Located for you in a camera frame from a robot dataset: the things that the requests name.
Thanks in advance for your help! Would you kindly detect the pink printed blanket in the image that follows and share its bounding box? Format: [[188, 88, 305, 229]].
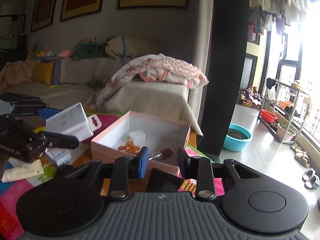
[[96, 53, 209, 112]]

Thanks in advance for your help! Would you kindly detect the green plush pillow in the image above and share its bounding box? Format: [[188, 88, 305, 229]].
[[72, 41, 108, 59]]

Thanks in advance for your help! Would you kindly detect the colourful play mat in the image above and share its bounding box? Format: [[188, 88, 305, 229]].
[[0, 112, 227, 240]]

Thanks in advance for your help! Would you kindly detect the potted plant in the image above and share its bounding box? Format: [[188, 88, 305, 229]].
[[276, 121, 296, 141]]

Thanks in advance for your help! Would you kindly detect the hanging laundry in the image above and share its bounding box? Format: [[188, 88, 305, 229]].
[[249, 0, 312, 35]]

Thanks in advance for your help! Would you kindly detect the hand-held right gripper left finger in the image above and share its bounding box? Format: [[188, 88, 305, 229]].
[[56, 146, 150, 200]]

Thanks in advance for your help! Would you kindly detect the black device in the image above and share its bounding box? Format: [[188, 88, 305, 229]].
[[146, 168, 186, 193]]

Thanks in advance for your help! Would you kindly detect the cream lotion tube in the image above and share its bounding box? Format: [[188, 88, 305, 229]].
[[1, 159, 45, 183]]

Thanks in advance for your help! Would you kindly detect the white box with hang tab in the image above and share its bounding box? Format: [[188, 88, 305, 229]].
[[46, 102, 102, 141]]

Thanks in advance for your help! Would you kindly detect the white charger plug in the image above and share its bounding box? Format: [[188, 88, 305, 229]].
[[128, 130, 146, 146]]

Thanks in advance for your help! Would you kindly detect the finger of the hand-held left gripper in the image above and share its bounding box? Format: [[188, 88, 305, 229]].
[[0, 92, 62, 118], [32, 130, 80, 151]]

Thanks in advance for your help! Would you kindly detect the pile of toys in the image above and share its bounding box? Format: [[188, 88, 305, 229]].
[[237, 86, 263, 109]]

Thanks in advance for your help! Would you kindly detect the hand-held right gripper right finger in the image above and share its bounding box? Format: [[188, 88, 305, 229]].
[[177, 149, 261, 201]]

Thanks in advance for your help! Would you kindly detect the silver shoe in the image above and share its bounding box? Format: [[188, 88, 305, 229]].
[[302, 168, 316, 182], [304, 175, 320, 189]]

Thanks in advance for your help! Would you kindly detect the brown metal lipstick tube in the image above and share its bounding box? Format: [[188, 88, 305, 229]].
[[149, 147, 174, 161]]

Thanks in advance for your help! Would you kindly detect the red plastic basin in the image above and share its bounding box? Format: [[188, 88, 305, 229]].
[[261, 109, 279, 123]]

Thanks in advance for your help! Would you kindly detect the yellow cushion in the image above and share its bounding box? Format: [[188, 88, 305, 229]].
[[32, 61, 55, 86]]

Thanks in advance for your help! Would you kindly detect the pink cardboard box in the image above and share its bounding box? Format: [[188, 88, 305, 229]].
[[90, 110, 192, 178]]

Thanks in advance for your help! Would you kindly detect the small white box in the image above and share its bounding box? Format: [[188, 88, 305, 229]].
[[45, 147, 72, 167]]

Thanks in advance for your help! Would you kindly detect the tan cloth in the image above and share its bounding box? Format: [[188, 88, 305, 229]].
[[0, 61, 33, 93]]

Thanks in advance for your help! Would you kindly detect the teal plastic basin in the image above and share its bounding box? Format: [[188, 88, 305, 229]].
[[222, 123, 253, 152]]

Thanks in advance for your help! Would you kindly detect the beige sofa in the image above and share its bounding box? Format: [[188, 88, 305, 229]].
[[0, 55, 203, 136]]

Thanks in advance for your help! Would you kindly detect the beige pillow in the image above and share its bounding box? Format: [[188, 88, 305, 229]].
[[106, 35, 159, 59]]

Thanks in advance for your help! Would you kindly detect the orange plush keychain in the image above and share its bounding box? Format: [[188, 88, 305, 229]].
[[117, 141, 141, 155]]

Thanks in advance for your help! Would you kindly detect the metal shelf rack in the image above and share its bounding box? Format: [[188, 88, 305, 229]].
[[260, 78, 312, 146]]

